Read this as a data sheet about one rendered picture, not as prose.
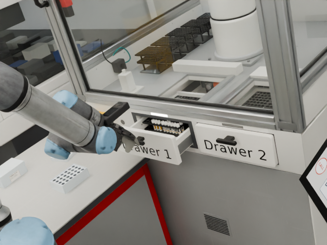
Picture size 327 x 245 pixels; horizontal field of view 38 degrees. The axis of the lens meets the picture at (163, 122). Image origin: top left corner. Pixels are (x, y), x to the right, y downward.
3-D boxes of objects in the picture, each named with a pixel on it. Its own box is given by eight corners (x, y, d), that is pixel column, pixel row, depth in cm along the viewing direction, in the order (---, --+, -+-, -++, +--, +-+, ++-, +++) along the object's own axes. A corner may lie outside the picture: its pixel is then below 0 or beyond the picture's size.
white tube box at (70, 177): (65, 194, 176) (62, 185, 174) (52, 188, 182) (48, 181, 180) (90, 175, 183) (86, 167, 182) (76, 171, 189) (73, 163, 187)
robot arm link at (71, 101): (44, 113, 141) (53, 88, 144) (70, 129, 149) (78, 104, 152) (62, 113, 136) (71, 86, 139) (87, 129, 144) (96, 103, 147)
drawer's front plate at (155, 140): (179, 165, 163) (171, 138, 158) (120, 151, 182) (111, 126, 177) (182, 162, 164) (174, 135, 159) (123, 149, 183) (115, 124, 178)
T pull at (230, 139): (235, 146, 149) (234, 142, 149) (215, 143, 154) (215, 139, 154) (241, 140, 152) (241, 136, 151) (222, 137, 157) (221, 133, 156)
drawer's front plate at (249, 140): (276, 167, 148) (270, 137, 143) (200, 152, 167) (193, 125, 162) (278, 164, 149) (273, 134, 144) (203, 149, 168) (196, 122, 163)
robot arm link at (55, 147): (65, 152, 132) (77, 116, 135) (36, 150, 137) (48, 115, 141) (82, 163, 138) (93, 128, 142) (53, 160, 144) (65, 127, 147)
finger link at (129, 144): (133, 157, 164) (114, 146, 159) (139, 141, 166) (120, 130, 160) (138, 158, 162) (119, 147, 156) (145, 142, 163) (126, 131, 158)
